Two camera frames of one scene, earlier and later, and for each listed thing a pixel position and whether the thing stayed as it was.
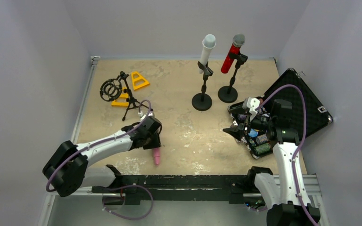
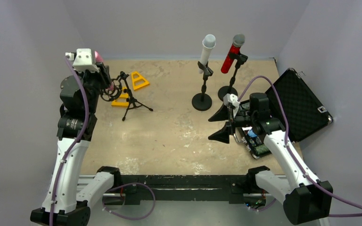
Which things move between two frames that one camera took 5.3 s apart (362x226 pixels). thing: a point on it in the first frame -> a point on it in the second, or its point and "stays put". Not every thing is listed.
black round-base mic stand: [228, 94] stays put
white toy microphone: [208, 43] stays put
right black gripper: [243, 128] -> [234, 119]
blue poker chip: [253, 133] stays put
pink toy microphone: [157, 155] -> [98, 58]
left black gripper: [152, 141] -> [106, 79]
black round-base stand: [203, 101] stays put
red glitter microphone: [238, 41] stays put
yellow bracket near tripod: [121, 104] stays put
